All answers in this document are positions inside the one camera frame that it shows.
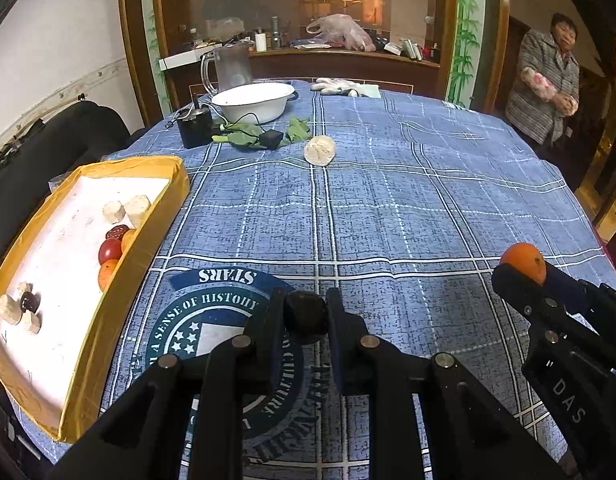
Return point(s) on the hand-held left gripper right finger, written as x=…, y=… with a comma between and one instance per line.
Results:
x=338, y=355

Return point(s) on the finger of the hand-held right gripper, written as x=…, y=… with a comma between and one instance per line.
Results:
x=563, y=282
x=518, y=287

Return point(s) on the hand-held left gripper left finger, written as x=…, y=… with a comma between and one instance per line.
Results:
x=278, y=345

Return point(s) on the orange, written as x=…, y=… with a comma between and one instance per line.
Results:
x=107, y=274
x=127, y=240
x=525, y=260

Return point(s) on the dark round fruit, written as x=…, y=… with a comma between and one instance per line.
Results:
x=306, y=316

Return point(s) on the red date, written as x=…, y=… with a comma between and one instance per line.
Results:
x=117, y=232

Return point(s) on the yellow box with white lining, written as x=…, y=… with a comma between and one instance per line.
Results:
x=62, y=260

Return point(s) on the red tomato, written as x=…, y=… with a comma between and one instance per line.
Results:
x=110, y=251

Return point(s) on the large round beige fruit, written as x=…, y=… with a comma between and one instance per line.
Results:
x=319, y=150

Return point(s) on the black power adapter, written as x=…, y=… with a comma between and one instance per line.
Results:
x=272, y=140

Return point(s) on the green leaves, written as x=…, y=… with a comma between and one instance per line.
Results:
x=245, y=132

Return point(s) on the small black device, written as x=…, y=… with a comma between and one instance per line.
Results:
x=195, y=127

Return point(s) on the white enamel basin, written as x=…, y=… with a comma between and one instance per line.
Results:
x=253, y=105

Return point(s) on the pale green folded cloth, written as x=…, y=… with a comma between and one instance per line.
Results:
x=370, y=91

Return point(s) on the dark red fruit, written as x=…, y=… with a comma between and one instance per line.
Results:
x=29, y=302

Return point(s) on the small white carton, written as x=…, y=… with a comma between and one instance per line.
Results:
x=412, y=49

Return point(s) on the white work gloves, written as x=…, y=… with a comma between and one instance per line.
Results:
x=335, y=86

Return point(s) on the clear glass pitcher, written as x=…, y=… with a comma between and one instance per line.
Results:
x=232, y=67

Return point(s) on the wooden glass cabinet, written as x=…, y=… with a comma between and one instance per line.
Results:
x=338, y=67

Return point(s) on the long white box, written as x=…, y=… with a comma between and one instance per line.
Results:
x=182, y=60

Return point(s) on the black sofa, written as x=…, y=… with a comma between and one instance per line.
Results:
x=47, y=150

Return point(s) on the white cup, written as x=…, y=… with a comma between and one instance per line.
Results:
x=261, y=42

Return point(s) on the dark metal bottle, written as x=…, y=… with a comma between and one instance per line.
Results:
x=277, y=35

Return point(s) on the pink plastic bag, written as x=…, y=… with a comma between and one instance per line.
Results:
x=340, y=30

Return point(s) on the bamboo print wall strip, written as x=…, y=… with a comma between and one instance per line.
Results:
x=465, y=35

